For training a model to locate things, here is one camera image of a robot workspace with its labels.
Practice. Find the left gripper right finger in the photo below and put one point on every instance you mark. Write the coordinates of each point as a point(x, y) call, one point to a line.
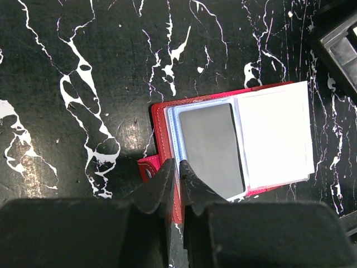
point(205, 221)

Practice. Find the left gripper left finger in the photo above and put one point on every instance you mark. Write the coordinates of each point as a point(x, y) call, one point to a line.
point(148, 232)

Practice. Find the red leather card holder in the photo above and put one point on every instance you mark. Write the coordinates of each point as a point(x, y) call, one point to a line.
point(272, 124)

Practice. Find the black card dispenser box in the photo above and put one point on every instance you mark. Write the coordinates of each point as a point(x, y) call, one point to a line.
point(333, 39)

